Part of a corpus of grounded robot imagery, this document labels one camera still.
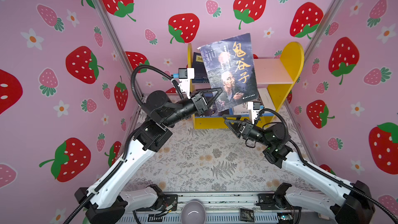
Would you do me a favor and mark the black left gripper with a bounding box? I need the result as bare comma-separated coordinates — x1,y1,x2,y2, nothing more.
160,89,217,133

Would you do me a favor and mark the navy book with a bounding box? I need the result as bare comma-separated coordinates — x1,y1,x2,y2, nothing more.
192,52,209,84

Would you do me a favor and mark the dark portrait cover book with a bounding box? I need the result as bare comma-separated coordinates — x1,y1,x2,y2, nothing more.
199,33,259,112

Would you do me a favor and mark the black wolf cover book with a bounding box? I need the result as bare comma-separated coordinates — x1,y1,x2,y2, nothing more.
207,108,223,117

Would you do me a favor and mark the white photo cover book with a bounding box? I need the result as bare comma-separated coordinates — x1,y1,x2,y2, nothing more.
231,88,276,117

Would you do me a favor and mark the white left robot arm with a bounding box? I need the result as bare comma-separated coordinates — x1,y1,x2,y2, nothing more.
65,88,222,224

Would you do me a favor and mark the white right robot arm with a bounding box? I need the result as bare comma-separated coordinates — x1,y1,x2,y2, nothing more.
223,115,375,224

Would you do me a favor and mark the yellow wooden bookshelf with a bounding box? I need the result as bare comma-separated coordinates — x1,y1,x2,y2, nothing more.
190,42,304,130

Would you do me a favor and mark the small black circuit board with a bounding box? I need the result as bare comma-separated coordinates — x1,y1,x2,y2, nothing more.
239,208,255,223

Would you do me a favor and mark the grey bowl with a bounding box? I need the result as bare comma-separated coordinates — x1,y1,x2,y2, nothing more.
180,200,207,224

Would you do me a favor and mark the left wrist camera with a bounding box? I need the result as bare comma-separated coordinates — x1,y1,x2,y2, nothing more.
171,68,194,99

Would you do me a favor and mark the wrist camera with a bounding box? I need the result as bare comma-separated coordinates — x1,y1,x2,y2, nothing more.
247,101,261,124
171,68,194,99

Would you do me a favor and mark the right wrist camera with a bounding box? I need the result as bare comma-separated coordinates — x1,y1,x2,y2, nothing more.
247,101,261,124

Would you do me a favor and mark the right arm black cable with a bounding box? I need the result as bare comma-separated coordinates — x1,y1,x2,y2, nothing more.
257,108,398,224

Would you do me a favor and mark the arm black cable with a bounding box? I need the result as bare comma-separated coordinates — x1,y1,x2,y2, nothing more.
257,108,398,224
62,64,187,224

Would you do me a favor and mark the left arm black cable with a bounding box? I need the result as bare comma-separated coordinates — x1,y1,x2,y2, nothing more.
62,64,187,224

